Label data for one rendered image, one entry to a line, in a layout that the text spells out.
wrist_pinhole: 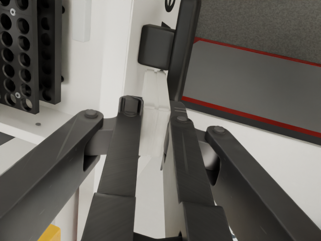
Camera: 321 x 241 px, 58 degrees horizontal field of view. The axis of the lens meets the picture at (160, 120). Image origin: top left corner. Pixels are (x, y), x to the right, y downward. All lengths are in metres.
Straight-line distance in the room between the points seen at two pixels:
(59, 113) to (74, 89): 0.04
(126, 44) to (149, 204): 0.32
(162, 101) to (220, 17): 0.96
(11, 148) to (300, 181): 0.35
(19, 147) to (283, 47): 0.93
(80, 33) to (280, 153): 0.27
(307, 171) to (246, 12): 0.79
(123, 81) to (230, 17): 0.93
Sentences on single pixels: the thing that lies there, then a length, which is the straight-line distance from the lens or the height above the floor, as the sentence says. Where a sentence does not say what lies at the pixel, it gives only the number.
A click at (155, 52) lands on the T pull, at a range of 0.20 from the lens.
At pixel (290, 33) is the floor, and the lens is 1.11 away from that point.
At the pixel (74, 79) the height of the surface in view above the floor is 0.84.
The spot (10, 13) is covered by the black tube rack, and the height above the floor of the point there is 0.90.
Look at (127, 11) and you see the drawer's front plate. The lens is 0.19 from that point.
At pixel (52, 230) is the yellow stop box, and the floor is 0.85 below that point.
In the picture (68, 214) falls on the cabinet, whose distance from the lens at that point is 0.58.
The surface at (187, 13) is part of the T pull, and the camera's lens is 0.19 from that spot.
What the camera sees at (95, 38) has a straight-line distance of 0.31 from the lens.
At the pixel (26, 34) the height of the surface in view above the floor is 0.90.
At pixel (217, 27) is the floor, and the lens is 1.12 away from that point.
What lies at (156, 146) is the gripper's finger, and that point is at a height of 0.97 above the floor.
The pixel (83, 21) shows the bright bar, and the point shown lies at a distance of 0.30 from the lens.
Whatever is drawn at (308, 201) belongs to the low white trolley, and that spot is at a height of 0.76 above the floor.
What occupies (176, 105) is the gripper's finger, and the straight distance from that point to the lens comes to 0.18.
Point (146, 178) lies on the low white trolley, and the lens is 0.44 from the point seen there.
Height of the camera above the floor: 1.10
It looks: 61 degrees down
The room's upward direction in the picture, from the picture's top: 139 degrees counter-clockwise
